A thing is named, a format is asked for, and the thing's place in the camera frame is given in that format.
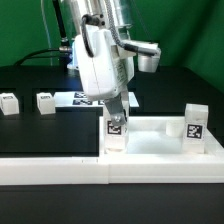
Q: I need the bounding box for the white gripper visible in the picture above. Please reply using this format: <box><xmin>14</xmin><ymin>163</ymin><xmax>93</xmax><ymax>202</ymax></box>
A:
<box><xmin>75</xmin><ymin>29</ymin><xmax>134</xmax><ymax>126</ymax></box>

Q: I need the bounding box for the white square tabletop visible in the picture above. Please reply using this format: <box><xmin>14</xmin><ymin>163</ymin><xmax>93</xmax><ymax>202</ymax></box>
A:
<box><xmin>100</xmin><ymin>117</ymin><xmax>224</xmax><ymax>157</ymax></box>

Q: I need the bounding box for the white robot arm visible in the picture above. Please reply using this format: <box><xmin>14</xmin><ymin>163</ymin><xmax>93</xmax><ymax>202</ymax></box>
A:
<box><xmin>68</xmin><ymin>0</ymin><xmax>135</xmax><ymax>126</ymax></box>

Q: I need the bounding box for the white U-shaped obstacle fence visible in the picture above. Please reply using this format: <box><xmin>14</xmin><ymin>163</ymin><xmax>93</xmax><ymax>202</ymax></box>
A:
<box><xmin>0</xmin><ymin>143</ymin><xmax>224</xmax><ymax>186</ymax></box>

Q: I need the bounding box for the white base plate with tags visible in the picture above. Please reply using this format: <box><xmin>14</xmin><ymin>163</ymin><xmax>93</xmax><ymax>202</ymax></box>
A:
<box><xmin>54</xmin><ymin>91</ymin><xmax>139</xmax><ymax>108</ymax></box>

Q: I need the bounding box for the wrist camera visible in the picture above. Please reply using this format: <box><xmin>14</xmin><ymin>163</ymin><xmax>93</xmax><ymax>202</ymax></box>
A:
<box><xmin>125</xmin><ymin>41</ymin><xmax>161</xmax><ymax>73</ymax></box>

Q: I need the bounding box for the black cable with connector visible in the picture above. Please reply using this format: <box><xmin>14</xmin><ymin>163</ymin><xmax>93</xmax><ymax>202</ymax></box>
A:
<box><xmin>13</xmin><ymin>0</ymin><xmax>74</xmax><ymax>67</ymax></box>

